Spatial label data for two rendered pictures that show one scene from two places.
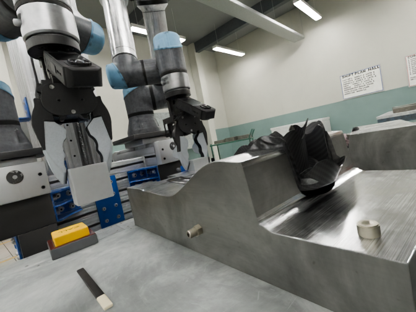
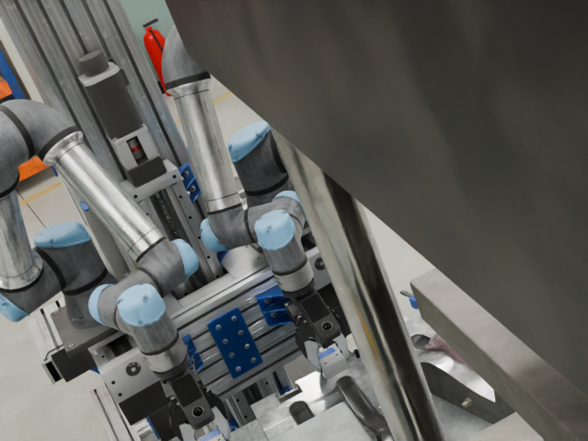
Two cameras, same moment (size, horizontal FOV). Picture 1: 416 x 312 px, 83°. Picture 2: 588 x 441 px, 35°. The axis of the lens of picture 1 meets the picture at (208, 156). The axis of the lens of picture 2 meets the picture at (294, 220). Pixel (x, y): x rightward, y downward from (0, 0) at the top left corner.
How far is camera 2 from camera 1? 1.53 m
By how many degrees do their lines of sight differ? 36
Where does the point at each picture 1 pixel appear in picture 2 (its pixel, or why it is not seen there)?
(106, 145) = (224, 425)
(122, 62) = (221, 227)
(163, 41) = (266, 242)
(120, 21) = (206, 152)
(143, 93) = (263, 159)
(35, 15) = (157, 363)
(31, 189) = (150, 376)
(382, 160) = not seen: hidden behind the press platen
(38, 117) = (175, 425)
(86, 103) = not seen: hidden behind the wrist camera
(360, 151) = (504, 407)
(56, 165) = not seen: outside the picture
